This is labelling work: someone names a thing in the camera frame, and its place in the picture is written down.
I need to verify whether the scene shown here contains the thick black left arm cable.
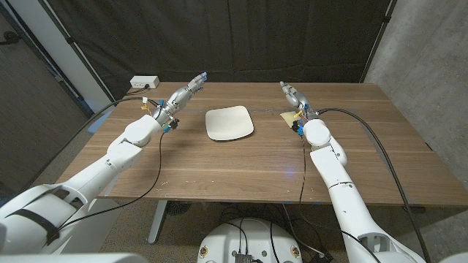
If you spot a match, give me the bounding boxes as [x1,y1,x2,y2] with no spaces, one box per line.
[21,96,160,191]

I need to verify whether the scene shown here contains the white paper plate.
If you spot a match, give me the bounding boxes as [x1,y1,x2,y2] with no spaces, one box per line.
[205,105,255,142]

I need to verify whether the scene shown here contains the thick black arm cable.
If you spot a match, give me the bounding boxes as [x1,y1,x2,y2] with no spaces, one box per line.
[316,107,432,263]
[21,96,160,191]

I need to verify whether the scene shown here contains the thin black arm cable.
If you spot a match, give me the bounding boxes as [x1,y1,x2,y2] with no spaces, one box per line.
[298,137,381,263]
[56,129,164,231]

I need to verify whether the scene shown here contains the black power strip cable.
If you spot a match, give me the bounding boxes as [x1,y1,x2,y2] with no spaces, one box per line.
[126,84,150,96]

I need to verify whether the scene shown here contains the yellow sponge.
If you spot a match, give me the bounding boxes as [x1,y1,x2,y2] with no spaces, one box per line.
[279,110,299,129]

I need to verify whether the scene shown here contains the white power strip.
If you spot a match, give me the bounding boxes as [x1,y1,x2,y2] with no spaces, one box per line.
[129,75,161,90]

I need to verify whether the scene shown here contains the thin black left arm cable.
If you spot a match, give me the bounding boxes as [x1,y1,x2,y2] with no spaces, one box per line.
[56,129,164,231]

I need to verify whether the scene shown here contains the black backdrop stand pole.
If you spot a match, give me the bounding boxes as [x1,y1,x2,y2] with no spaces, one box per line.
[38,0,118,106]
[360,0,398,83]

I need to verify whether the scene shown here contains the white table leg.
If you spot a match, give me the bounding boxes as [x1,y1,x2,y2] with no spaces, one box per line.
[147,199,168,245]

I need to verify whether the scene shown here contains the black round floor fan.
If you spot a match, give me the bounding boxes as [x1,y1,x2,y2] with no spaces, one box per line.
[166,200,192,216]

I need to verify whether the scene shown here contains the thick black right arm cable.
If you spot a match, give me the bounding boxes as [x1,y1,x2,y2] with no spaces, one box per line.
[316,107,432,263]

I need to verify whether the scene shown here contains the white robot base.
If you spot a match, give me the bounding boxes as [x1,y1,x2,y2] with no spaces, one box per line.
[197,218,303,263]

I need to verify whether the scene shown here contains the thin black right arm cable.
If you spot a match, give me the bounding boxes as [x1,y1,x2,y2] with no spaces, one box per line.
[298,137,381,263]

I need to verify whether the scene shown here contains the black backdrop curtain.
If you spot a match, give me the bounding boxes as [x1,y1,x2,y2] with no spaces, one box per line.
[45,0,394,103]

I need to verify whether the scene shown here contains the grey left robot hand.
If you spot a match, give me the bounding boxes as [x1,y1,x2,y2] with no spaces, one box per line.
[151,72,208,127]

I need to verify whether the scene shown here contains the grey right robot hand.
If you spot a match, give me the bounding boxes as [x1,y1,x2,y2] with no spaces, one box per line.
[279,80,319,121]

